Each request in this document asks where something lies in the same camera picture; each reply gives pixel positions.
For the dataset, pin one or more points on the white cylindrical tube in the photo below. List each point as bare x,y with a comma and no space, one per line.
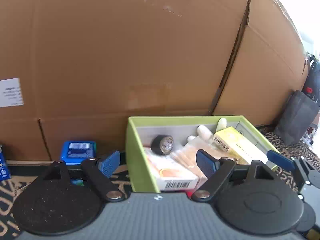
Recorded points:
204,132

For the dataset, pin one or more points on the lime green storage box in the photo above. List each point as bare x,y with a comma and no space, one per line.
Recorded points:
136,155

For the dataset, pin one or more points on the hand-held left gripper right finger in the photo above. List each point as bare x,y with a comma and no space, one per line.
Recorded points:
206,161

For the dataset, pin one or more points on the large brown cardboard box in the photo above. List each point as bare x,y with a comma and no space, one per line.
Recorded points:
125,55

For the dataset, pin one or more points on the peach box with barcode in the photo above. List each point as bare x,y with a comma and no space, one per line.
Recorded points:
172,176

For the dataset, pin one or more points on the white tube cap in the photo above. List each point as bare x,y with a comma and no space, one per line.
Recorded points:
221,123

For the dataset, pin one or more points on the yellow box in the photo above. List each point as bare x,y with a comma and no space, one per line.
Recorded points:
237,145

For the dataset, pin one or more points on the blue packet with barcode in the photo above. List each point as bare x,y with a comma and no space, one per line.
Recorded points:
77,152

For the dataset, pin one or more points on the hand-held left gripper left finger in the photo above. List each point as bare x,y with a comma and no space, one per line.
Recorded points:
108,161

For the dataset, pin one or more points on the small round black jar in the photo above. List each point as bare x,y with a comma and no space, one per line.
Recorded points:
162,143

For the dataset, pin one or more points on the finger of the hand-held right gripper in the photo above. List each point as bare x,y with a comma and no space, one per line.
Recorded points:
280,158

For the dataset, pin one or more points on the grey bag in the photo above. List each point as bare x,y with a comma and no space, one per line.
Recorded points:
295,117

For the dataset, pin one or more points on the white shipping label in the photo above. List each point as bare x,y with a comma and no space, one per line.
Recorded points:
11,92

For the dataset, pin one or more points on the black letter-printed mat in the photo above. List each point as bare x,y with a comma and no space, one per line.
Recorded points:
295,152

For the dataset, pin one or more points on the blue carton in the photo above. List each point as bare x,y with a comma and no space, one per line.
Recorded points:
3,167

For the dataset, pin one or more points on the black bag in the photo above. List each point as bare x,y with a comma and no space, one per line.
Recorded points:
313,75

